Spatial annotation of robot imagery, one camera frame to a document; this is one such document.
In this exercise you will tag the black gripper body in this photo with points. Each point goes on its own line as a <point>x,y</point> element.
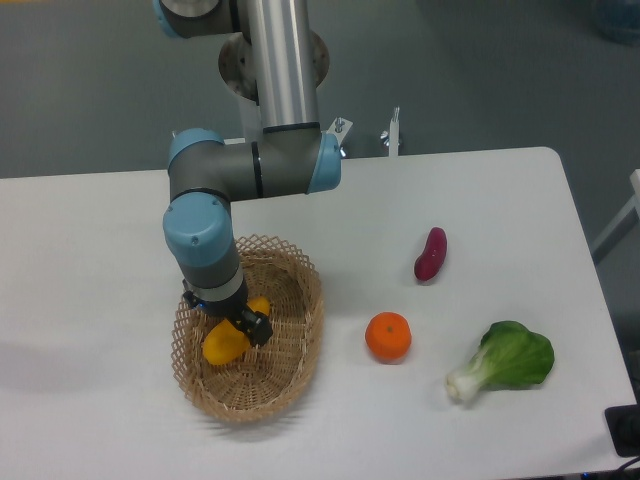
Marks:
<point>231,308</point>

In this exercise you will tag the yellow mango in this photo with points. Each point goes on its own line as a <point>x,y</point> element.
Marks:
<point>225,342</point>

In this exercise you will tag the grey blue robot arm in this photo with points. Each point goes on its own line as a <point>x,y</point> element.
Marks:
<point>206,175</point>

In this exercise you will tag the woven wicker basket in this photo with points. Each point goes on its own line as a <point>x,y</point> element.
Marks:
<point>264,380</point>

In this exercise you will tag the orange tangerine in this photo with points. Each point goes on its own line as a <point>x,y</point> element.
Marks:
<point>388,336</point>

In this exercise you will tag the purple sweet potato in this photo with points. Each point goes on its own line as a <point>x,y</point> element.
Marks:
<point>429,263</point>

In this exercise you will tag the green bok choy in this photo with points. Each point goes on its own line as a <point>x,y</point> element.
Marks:
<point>509,355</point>

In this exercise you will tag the black device at table edge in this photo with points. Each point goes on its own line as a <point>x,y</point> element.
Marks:
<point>623,425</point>

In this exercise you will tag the white metal frame bracket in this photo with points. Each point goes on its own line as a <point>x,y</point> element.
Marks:
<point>390,138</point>

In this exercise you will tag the white post at right edge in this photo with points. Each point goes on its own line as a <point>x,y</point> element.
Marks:
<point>619,226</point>

